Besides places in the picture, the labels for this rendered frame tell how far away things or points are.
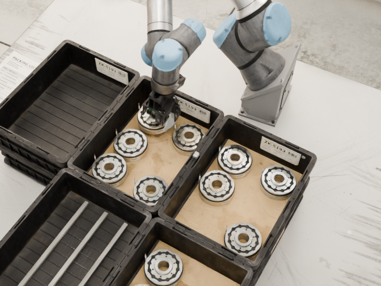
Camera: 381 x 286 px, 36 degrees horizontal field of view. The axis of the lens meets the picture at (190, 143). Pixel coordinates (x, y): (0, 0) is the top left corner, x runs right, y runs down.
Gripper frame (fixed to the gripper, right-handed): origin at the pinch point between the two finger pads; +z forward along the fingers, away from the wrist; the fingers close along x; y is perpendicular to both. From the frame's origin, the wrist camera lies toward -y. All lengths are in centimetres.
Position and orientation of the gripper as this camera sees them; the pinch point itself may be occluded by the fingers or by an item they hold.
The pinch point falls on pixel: (163, 120)
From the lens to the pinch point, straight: 180.0
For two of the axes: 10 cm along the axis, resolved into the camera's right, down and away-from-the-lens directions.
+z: -1.0, 5.3, 8.4
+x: 8.6, 4.8, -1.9
